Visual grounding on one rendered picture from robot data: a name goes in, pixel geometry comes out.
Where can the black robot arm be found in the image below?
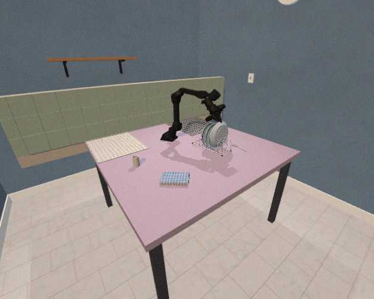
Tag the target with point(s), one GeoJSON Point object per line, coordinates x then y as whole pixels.
{"type": "Point", "coordinates": [176, 98]}

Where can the beige ribbed draining mat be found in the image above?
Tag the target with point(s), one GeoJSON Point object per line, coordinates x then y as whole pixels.
{"type": "Point", "coordinates": [115, 146]}

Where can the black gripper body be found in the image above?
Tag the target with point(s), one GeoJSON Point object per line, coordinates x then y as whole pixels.
{"type": "Point", "coordinates": [213, 110]}

